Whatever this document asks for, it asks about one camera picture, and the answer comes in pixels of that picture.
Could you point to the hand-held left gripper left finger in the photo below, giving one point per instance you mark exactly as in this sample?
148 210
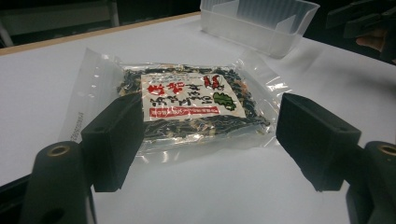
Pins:
113 140

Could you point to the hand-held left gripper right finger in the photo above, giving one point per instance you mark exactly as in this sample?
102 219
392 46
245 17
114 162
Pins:
314 137

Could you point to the clear packet of dried seaweed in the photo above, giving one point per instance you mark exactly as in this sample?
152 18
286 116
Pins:
186 102

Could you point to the clear plastic container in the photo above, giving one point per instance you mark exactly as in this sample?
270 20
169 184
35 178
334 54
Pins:
258 25

